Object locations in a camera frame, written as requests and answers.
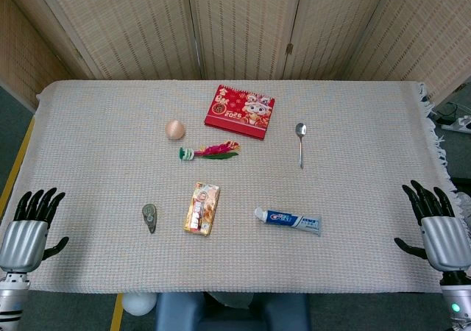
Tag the brass screen hinge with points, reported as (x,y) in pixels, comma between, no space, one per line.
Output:
(289,48)

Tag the yellow curry box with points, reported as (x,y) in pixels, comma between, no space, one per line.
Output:
(201,209)

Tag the colourful feather shuttlecock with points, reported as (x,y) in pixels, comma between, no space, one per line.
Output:
(215,151)

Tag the pink round ball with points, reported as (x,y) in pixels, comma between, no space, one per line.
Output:
(174,129)

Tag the metal spoon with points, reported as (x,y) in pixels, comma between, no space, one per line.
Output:
(301,129)

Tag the blue white toothpaste tube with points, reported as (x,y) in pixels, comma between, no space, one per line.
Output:
(285,219)

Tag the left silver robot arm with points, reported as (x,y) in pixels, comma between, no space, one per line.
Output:
(11,301)

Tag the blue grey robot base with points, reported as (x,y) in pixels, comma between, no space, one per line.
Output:
(176,314)

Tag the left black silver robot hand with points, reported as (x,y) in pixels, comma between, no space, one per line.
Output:
(24,241)

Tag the white power strip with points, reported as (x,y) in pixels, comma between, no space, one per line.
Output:
(458,125)

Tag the red desk calendar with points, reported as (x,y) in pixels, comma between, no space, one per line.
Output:
(239,112)

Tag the grey green correction tape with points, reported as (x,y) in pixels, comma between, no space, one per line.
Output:
(149,217)

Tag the white round ball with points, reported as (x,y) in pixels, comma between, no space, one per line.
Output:
(139,303)

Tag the beige woven tablecloth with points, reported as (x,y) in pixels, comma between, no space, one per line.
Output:
(110,169)

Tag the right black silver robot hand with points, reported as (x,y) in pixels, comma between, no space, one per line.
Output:
(447,241)

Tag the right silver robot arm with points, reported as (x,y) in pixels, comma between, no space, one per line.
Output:
(458,301)

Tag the woven wooden folding screen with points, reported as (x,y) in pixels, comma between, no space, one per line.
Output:
(147,25)

